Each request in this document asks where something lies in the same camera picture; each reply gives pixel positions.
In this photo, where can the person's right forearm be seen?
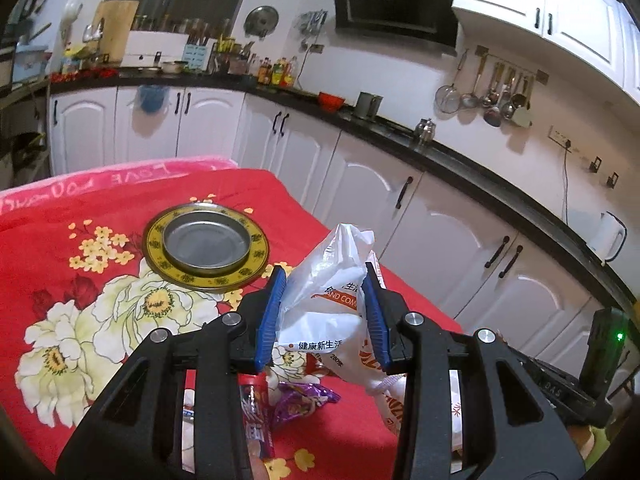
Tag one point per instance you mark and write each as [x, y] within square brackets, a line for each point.
[582, 442]

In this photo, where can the purple foil candy wrapper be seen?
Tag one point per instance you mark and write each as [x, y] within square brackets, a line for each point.
[300, 400]

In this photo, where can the small wall outlet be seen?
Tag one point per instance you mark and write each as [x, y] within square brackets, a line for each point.
[316, 48]

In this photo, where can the white plastic bag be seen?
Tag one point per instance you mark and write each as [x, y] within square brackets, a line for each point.
[325, 310]

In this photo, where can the white electric kettle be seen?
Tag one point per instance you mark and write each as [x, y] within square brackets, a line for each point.
[607, 237]

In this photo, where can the black wall hook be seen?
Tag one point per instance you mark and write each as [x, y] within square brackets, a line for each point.
[595, 165]
[613, 180]

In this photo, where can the gold-rimmed round metal tray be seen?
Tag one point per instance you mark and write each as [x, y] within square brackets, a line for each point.
[205, 245]

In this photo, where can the steel pot lid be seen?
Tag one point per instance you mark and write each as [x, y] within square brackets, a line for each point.
[261, 20]

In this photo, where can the wall utensil rail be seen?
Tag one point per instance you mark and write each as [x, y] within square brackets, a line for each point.
[481, 51]

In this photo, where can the red bowl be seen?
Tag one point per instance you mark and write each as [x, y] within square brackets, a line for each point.
[331, 101]

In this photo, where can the steel teapot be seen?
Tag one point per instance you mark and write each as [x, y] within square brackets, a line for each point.
[425, 132]

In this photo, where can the hanging steel utensil set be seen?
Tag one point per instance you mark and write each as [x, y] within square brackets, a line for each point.
[312, 22]

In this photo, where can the blue knife block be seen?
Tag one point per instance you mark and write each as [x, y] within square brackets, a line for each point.
[196, 57]

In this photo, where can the red floral blanket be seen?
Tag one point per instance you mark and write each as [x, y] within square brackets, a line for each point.
[45, 240]

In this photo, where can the condiment rack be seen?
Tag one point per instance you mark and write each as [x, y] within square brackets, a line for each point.
[232, 57]

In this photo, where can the small steel pot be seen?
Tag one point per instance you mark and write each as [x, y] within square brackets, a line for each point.
[174, 67]

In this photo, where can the steel faucet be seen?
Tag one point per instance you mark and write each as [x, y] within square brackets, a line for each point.
[92, 31]

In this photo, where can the wall power outlet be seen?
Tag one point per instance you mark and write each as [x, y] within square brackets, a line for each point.
[557, 135]

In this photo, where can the pink blue printed wrapper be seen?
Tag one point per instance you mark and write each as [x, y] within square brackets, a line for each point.
[256, 410]

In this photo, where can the wooden cutting board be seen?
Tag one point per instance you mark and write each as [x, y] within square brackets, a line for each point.
[117, 25]

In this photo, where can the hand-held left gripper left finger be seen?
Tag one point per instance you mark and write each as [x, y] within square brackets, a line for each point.
[270, 320]

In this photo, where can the dark skimmer ladle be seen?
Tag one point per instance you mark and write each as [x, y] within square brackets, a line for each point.
[492, 115]

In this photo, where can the white kitchen cabinets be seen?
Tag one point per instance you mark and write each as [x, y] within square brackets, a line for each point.
[550, 5]
[450, 240]

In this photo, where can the white lower kitchen cabinets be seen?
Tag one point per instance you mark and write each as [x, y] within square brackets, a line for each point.
[450, 240]

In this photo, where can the row of glass jars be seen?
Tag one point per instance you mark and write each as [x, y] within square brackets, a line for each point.
[175, 25]

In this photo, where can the black range hood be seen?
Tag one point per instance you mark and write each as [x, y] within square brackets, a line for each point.
[390, 0]

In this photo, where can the black kitchen countertop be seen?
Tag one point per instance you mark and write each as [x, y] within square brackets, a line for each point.
[480, 167]

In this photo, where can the white upper kitchen cabinets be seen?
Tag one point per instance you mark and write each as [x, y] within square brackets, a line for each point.
[550, 5]

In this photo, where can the pale green spatula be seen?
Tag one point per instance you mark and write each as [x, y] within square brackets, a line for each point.
[523, 117]

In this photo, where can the row of condiment bottles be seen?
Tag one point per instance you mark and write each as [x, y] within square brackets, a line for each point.
[280, 72]

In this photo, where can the steel ladle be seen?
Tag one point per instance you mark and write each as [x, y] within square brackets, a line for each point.
[469, 101]

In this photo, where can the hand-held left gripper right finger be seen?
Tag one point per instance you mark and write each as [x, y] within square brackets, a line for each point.
[374, 315]

